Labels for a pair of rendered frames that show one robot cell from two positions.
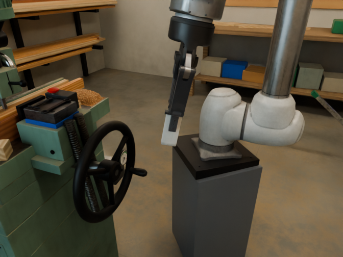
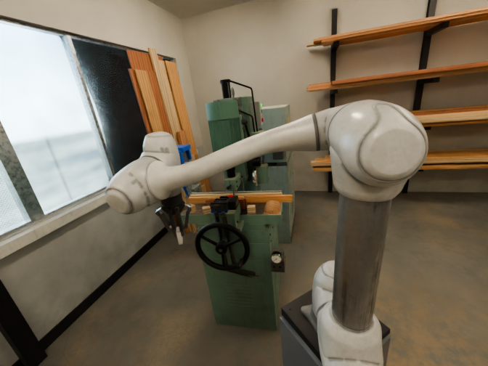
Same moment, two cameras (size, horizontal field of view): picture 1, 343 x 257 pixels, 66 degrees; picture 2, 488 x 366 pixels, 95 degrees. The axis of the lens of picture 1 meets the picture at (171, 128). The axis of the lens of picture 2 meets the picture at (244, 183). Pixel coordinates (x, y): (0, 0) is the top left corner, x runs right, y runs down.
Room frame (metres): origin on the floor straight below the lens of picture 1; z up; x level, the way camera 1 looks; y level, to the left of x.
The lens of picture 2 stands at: (0.64, -0.80, 1.50)
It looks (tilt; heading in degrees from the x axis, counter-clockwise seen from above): 20 degrees down; 83
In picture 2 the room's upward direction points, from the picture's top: 7 degrees counter-clockwise
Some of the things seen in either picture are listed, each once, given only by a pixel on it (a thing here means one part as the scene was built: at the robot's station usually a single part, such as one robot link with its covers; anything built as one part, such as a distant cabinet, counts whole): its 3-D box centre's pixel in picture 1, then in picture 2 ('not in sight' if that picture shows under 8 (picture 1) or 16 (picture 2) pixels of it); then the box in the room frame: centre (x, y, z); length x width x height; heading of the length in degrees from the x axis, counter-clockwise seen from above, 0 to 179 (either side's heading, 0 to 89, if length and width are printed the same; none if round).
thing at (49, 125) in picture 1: (55, 106); (224, 203); (0.66, 0.31, 0.99); 0.13 x 0.11 x 0.06; 160
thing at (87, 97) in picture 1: (82, 94); (271, 205); (0.92, 0.33, 0.92); 0.14 x 0.09 x 0.04; 70
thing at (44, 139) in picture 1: (58, 130); (226, 215); (0.66, 0.32, 0.91); 0.15 x 0.14 x 0.09; 160
